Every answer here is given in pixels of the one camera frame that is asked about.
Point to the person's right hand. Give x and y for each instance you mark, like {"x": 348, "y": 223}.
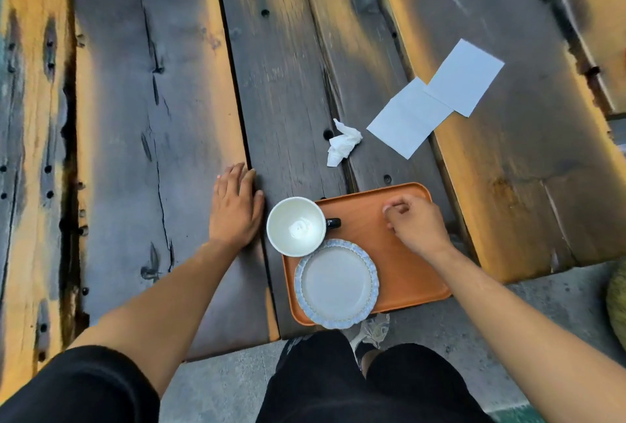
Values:
{"x": 420, "y": 227}

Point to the person's left hand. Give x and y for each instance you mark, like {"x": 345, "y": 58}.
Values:
{"x": 234, "y": 215}

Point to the person's left middle finger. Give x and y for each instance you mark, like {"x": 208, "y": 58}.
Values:
{"x": 236, "y": 177}

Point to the person's right fingers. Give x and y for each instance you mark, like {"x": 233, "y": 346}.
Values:
{"x": 397, "y": 212}

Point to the person's left thumb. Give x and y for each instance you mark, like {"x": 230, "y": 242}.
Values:
{"x": 258, "y": 205}

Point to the person's left forearm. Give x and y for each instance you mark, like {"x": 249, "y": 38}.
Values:
{"x": 166, "y": 300}

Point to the person's right forearm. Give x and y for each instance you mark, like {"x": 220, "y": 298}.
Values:
{"x": 513, "y": 325}

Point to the orange wooden tray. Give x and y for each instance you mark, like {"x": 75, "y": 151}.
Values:
{"x": 406, "y": 271}

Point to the crumpled white tissue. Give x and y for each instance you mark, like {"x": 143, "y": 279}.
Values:
{"x": 343, "y": 143}

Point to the white paper napkin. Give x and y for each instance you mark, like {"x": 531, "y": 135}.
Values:
{"x": 464, "y": 78}
{"x": 408, "y": 119}

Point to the grey plate with scalloped rim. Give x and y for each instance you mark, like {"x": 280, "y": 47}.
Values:
{"x": 336, "y": 285}

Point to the white sneaker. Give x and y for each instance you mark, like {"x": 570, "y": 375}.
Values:
{"x": 371, "y": 329}

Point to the black shorts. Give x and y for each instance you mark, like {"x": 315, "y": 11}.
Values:
{"x": 318, "y": 383}

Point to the green woven object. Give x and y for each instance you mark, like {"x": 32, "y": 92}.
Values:
{"x": 618, "y": 305}

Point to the black shirt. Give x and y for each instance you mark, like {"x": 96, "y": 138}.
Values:
{"x": 73, "y": 388}

